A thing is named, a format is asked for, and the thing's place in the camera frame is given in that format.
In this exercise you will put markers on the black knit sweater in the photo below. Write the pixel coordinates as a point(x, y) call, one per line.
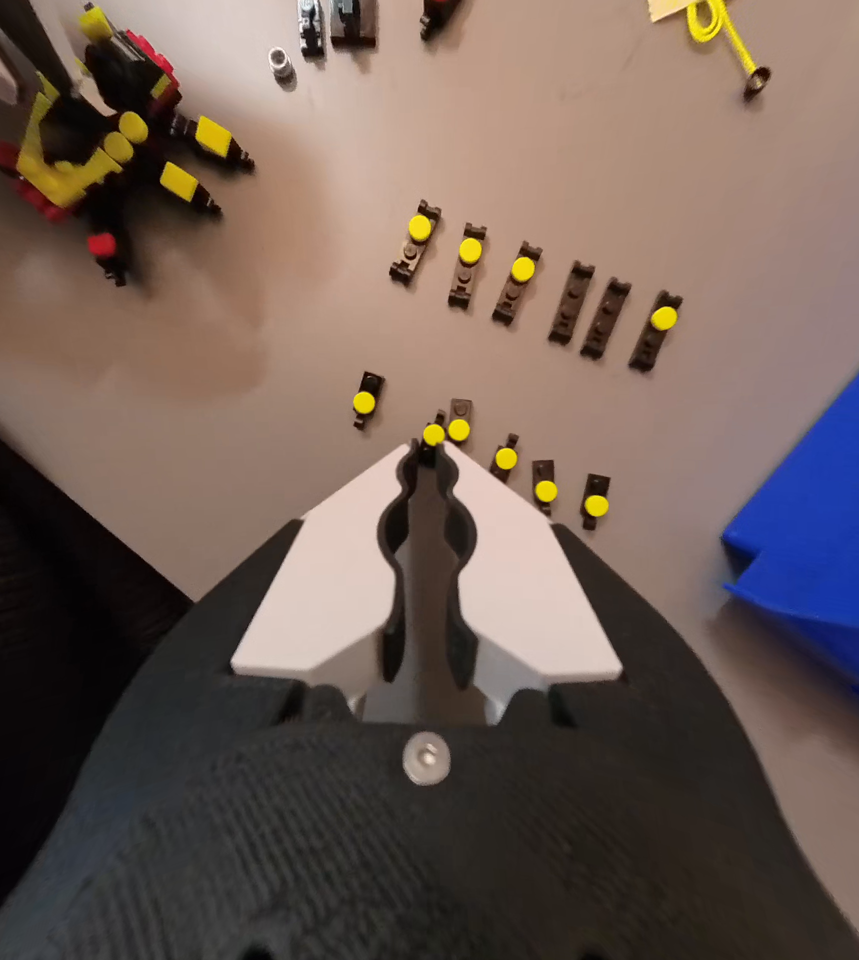
point(17, 637)

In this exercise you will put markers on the grey round lego piece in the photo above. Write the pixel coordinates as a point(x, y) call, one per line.
point(280, 62)

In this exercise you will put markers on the black lego bracket piece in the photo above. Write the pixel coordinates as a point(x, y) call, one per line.
point(312, 26)
point(353, 22)

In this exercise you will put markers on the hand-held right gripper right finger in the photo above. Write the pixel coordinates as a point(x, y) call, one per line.
point(542, 600)

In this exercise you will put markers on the red black lego clip piece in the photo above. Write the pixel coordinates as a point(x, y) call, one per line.
point(437, 15)

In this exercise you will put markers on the blue plastic bin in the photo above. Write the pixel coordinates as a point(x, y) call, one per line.
point(834, 525)

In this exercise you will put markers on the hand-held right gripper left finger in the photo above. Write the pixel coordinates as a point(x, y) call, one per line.
point(317, 592)

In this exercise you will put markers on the small black yellow lego piece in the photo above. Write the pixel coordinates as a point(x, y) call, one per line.
point(506, 454)
point(433, 433)
point(366, 401)
point(459, 421)
point(544, 487)

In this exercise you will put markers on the yellow tape strip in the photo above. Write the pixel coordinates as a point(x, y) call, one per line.
point(666, 7)

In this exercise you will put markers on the yellow black red lego model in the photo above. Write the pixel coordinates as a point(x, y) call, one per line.
point(62, 176)

